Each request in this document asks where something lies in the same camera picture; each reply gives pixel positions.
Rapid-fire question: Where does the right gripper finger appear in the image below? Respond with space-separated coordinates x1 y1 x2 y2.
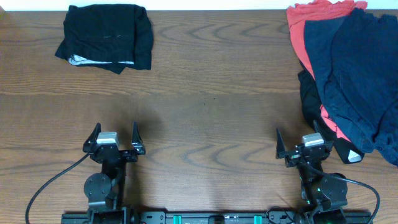
313 120 335 146
275 129 287 159

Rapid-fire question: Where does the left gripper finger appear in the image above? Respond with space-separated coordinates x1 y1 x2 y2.
131 122 146 155
83 123 101 152

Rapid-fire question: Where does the black shorts white waistband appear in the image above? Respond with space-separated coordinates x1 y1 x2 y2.
55 4 154 74

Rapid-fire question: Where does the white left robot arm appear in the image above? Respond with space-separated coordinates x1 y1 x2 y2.
83 122 146 224

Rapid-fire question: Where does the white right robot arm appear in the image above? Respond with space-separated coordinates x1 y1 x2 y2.
275 122 348 223

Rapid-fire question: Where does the black garment in pile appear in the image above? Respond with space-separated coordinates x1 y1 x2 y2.
297 70 365 165

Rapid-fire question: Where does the navy blue garment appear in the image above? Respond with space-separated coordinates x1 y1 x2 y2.
303 8 397 166

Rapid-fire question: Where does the red garment in pile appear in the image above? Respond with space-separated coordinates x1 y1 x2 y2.
287 1 372 145

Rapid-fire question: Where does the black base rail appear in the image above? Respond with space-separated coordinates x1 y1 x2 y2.
61 210 374 224

